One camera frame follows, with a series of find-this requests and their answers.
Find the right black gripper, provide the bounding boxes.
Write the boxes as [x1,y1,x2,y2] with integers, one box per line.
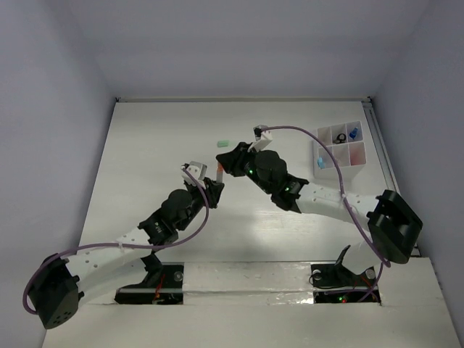
[216,142,273,195]

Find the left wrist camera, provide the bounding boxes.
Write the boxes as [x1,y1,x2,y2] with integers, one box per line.
[181,161,207,186]

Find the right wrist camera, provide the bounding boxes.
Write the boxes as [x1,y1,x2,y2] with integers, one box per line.
[248,125,273,152]

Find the black scissors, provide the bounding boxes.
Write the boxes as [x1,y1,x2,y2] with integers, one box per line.
[334,133,347,144]

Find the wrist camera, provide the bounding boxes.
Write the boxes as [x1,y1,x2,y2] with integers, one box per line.
[181,161,207,186]
[248,125,273,152]

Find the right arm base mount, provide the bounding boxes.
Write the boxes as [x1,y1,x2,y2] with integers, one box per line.
[308,247,381,304]

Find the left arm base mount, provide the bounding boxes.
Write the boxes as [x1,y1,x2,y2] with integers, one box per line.
[114,254,184,305]

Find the green eraser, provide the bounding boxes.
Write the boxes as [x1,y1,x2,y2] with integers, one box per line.
[217,140,230,148]

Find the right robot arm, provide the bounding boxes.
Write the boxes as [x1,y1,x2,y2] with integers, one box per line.
[216,143,423,284]

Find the blue cap glue pen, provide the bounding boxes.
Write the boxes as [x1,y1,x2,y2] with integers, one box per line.
[349,127,359,141]

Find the orange cap grey marker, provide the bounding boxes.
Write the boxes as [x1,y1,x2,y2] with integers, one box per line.
[216,163,223,183]

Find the white compartment organizer box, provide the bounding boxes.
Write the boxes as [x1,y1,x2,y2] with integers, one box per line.
[313,121,367,181]

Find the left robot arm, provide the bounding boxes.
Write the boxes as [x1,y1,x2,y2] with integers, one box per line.
[22,178,225,330]

